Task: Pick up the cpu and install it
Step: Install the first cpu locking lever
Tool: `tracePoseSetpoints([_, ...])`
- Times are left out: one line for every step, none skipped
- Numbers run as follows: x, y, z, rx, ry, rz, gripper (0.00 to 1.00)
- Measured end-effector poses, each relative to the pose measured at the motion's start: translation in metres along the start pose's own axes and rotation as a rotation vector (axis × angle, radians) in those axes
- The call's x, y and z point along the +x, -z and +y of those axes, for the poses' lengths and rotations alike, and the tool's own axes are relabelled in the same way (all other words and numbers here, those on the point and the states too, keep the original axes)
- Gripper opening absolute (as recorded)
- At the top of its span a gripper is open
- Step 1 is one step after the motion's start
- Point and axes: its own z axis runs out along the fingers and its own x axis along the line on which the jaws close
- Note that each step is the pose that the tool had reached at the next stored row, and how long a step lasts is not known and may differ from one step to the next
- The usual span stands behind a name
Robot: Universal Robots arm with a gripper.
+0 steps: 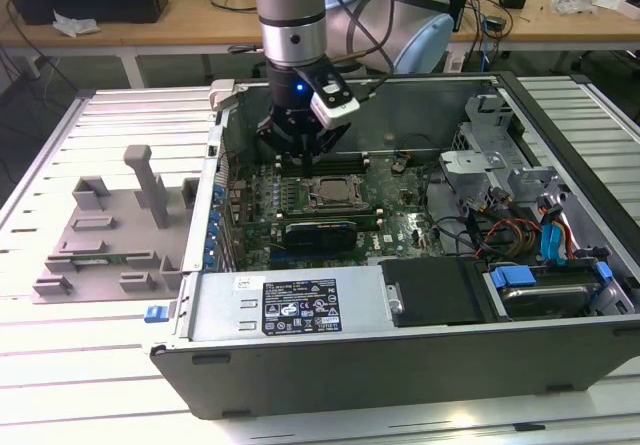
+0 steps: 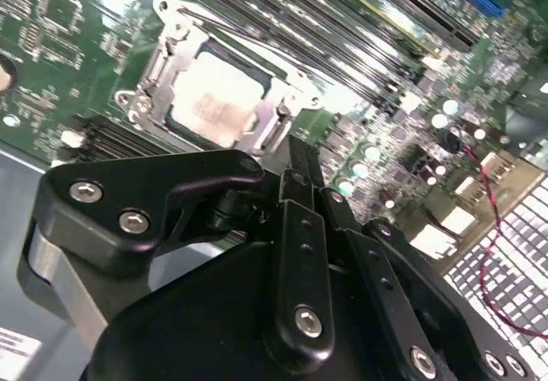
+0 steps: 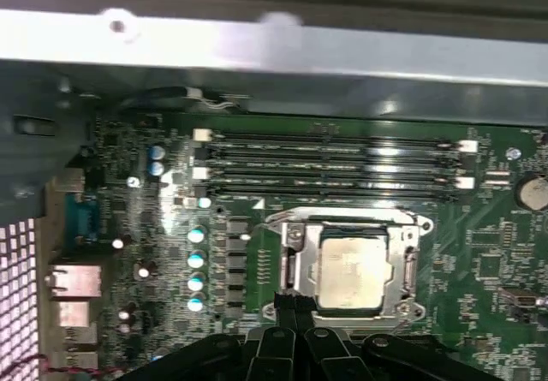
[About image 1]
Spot blue flat wire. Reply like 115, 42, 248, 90
538, 192, 572, 267

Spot black upright box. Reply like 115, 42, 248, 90
445, 0, 474, 34

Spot silver drive cage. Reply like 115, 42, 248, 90
438, 93, 571, 219

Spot white pink flat card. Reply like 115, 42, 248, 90
593, 0, 640, 21

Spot green motherboard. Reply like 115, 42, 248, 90
227, 154, 446, 272

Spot green RAM stick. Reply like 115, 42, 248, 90
69, 253, 131, 269

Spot gray case release handle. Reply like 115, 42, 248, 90
208, 78, 239, 114

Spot black RAM slot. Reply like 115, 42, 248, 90
279, 205, 377, 218
277, 152, 371, 165
278, 162, 370, 174
349, 213, 384, 231

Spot silver CPU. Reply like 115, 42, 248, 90
318, 178, 352, 204

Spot red wire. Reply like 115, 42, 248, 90
476, 218, 542, 259

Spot black bay cover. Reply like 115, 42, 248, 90
378, 256, 497, 330

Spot CPU socket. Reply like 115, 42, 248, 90
305, 174, 365, 212

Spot gray parts rack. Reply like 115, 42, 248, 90
32, 144, 201, 306

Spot hard disk in blue carrier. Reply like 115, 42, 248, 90
488, 261, 615, 322

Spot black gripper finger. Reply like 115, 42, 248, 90
255, 113, 309, 179
307, 121, 352, 179

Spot open black PC case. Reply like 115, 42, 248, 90
149, 70, 640, 420

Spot black graphics card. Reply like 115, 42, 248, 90
282, 218, 359, 257

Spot crumpled white paper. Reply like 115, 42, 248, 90
52, 9, 100, 37

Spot wooden desk white legs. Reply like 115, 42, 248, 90
0, 0, 640, 90

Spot orange flat wire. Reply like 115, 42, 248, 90
561, 217, 577, 264

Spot yellow wire bundle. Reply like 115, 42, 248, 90
509, 224, 542, 257

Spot black camera cable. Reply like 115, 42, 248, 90
324, 0, 397, 105

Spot silver power supply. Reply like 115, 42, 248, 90
188, 264, 395, 343

